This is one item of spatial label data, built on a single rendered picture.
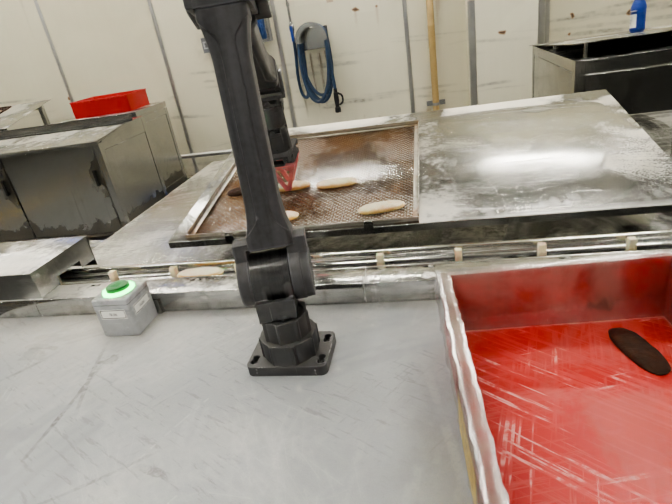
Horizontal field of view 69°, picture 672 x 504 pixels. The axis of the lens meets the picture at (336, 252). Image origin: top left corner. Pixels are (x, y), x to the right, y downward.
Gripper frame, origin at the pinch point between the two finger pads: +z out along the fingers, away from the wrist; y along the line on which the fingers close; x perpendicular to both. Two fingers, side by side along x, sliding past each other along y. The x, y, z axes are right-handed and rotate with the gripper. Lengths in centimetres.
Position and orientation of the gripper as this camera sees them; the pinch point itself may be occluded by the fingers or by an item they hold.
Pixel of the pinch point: (289, 183)
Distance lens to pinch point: 119.2
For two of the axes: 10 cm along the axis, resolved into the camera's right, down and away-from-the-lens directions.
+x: 9.8, -0.9, -1.8
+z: 1.8, 8.0, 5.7
